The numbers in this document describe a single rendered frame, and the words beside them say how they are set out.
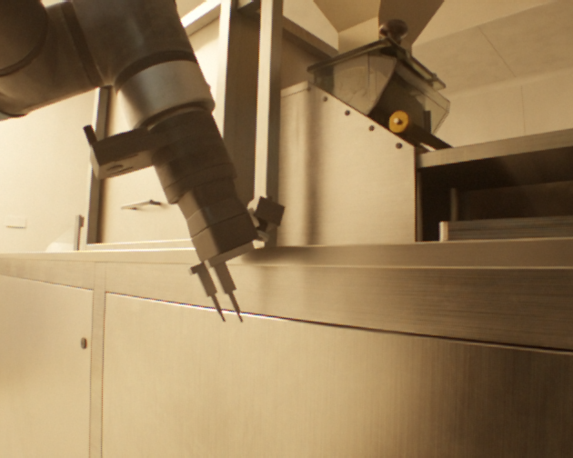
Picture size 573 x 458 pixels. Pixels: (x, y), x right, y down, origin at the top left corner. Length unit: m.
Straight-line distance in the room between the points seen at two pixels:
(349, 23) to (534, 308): 0.68
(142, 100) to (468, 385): 0.36
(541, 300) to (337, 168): 0.47
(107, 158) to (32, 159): 3.76
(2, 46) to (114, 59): 0.11
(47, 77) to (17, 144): 3.70
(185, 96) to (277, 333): 0.24
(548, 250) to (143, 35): 0.38
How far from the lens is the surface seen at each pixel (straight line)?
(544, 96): 4.73
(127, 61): 0.43
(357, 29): 0.86
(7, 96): 0.46
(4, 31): 0.38
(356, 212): 0.68
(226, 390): 0.50
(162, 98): 0.41
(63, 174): 4.20
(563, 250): 0.30
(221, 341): 0.50
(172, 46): 0.44
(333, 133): 0.74
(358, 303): 0.37
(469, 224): 0.37
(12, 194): 4.07
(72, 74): 0.46
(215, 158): 0.40
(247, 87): 0.88
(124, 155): 0.39
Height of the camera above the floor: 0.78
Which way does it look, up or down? 5 degrees up
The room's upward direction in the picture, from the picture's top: 1 degrees clockwise
